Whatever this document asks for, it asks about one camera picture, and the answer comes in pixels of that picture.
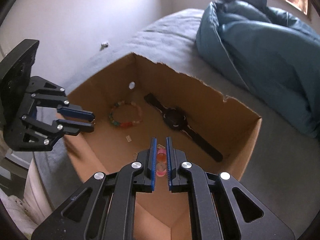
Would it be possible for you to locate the multicolour bead bracelet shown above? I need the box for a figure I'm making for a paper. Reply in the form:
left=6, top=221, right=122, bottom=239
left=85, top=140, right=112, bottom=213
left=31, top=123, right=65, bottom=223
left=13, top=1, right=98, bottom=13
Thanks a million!
left=108, top=100, right=143, bottom=129

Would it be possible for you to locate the pink bead bracelet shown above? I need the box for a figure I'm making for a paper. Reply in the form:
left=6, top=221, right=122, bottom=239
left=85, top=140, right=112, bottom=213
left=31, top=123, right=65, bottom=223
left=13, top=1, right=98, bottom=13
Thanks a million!
left=156, top=147, right=168, bottom=178

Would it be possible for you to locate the small white tag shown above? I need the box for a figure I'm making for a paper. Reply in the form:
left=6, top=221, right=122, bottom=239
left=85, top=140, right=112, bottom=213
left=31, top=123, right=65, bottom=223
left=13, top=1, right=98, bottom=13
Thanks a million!
left=126, top=135, right=132, bottom=142

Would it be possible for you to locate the brown cardboard box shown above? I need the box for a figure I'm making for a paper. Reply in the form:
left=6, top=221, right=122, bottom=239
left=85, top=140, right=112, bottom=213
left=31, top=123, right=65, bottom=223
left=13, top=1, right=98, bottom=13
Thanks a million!
left=64, top=54, right=261, bottom=239

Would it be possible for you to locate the grey bed blanket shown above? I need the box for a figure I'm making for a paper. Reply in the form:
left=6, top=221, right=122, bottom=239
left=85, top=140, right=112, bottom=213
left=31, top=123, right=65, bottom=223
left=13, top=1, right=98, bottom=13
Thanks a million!
left=35, top=9, right=319, bottom=239

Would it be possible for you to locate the black wrist watch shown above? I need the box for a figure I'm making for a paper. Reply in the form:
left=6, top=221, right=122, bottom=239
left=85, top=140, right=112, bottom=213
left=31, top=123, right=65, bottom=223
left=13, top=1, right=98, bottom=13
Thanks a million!
left=144, top=93, right=223, bottom=162

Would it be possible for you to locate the teal duvet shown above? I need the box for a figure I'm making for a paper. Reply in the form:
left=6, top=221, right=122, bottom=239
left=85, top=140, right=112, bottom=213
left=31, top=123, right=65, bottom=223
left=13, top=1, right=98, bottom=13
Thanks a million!
left=196, top=0, right=319, bottom=138

